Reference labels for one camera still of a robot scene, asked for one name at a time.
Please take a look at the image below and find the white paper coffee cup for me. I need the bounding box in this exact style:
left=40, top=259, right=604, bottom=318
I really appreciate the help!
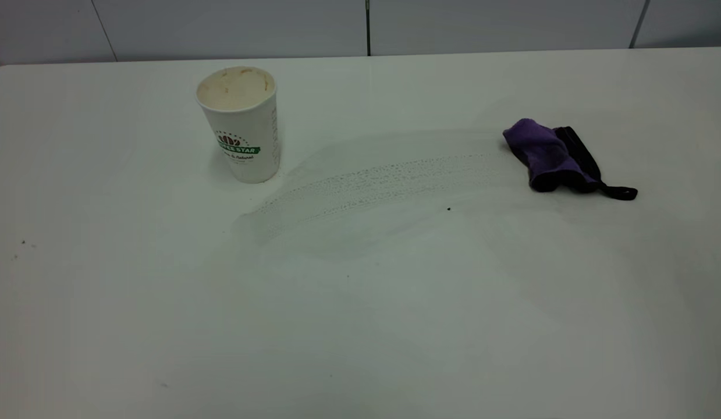
left=196, top=65, right=279, bottom=184

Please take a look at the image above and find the purple and black cloth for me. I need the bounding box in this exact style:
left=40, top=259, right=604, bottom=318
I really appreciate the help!
left=502, top=118, right=638, bottom=201

